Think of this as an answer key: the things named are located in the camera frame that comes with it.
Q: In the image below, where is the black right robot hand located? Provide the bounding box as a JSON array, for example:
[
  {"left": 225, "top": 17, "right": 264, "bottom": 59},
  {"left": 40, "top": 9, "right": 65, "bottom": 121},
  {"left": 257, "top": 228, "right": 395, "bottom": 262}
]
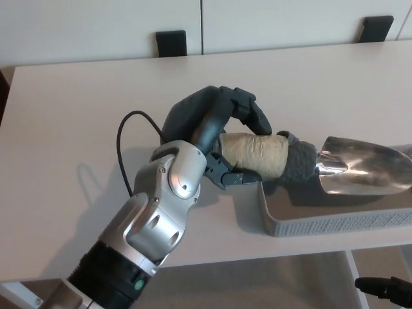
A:
[{"left": 354, "top": 276, "right": 412, "bottom": 309}]

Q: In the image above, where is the grey perforated plastic container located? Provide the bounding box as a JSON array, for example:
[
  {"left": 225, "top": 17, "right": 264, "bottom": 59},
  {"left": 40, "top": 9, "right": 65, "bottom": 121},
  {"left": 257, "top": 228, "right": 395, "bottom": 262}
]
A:
[{"left": 257, "top": 144, "right": 412, "bottom": 238}]

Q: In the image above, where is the black cabinet handle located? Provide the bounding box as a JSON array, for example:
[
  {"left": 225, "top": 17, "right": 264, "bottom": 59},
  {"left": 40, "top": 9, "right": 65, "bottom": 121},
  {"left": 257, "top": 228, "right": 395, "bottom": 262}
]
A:
[
  {"left": 359, "top": 15, "right": 395, "bottom": 43},
  {"left": 155, "top": 30, "right": 188, "bottom": 58}
]

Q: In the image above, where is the metal shovel with handle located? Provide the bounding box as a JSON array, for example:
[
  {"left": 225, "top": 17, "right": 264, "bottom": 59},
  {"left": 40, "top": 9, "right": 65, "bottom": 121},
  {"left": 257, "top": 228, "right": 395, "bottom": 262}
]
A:
[{"left": 218, "top": 130, "right": 412, "bottom": 197}]

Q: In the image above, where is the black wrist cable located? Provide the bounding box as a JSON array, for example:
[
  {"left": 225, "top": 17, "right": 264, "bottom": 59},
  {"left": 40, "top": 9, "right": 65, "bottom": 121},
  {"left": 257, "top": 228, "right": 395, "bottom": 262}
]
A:
[{"left": 116, "top": 110, "right": 165, "bottom": 198}]

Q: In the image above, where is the white metal-frame desk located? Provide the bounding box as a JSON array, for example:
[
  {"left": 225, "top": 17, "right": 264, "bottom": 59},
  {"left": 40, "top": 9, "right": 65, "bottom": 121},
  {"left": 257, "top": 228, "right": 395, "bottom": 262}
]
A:
[{"left": 0, "top": 40, "right": 412, "bottom": 309}]

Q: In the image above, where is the white cabinet with doors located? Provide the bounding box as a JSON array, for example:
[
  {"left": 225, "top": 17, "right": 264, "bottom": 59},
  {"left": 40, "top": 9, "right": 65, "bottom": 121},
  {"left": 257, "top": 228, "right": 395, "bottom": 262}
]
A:
[{"left": 0, "top": 0, "right": 412, "bottom": 68}]

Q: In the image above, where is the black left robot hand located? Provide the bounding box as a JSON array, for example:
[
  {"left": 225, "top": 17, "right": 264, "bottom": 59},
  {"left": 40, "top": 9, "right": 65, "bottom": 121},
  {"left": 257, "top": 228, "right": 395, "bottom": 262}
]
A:
[{"left": 160, "top": 85, "right": 273, "bottom": 191}]

